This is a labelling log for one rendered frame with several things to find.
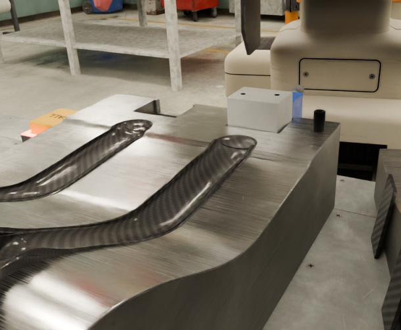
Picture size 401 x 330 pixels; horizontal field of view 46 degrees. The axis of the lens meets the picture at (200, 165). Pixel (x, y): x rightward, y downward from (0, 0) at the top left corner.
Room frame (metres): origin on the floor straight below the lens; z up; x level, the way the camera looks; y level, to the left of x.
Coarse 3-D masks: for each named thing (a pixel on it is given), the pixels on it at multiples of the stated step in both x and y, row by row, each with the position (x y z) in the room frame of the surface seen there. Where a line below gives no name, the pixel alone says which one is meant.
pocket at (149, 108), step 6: (150, 102) 0.50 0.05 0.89; (156, 102) 0.50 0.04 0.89; (138, 108) 0.48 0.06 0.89; (144, 108) 0.48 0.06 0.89; (150, 108) 0.49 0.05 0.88; (156, 108) 0.50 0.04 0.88; (156, 114) 0.50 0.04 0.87; (162, 114) 0.50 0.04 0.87; (168, 114) 0.49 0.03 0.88; (174, 114) 0.49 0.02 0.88
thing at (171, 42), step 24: (144, 0) 4.92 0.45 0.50; (168, 0) 3.46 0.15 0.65; (240, 0) 4.23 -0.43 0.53; (72, 24) 4.15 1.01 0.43; (96, 24) 5.18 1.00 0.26; (120, 24) 5.08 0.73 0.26; (144, 24) 4.89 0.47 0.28; (168, 24) 3.47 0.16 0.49; (240, 24) 4.23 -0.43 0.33; (0, 48) 4.80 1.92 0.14; (72, 48) 4.11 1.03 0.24; (96, 48) 3.95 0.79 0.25; (120, 48) 3.87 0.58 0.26; (144, 48) 3.81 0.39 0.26; (168, 48) 3.48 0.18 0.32; (192, 48) 3.70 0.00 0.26; (72, 72) 4.13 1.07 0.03
